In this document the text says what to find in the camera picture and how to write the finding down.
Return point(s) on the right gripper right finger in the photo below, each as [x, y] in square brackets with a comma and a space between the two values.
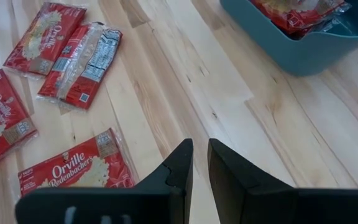
[253, 199]

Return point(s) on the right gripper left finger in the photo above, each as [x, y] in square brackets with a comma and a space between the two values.
[154, 199]

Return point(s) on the red Orville popcorn bag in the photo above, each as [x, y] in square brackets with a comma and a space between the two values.
[42, 34]
[291, 15]
[2, 112]
[73, 87]
[73, 168]
[309, 31]

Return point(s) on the teal plastic basket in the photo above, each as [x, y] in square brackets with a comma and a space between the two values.
[306, 53]

